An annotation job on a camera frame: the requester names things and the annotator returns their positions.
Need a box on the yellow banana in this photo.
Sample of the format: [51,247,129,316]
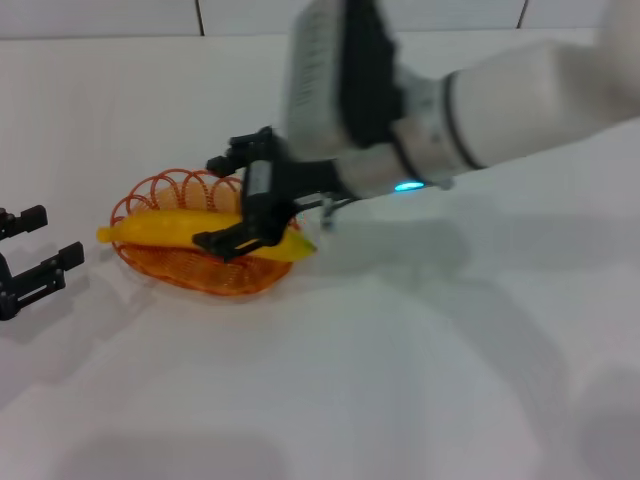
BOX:
[96,209,319,264]

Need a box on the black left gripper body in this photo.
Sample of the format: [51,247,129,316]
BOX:
[0,254,13,323]

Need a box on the small metal fitting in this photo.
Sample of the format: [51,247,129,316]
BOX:
[319,197,352,232]

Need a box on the orange wire basket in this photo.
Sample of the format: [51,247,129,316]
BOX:
[109,168,304,298]

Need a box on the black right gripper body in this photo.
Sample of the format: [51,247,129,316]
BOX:
[241,126,352,247]

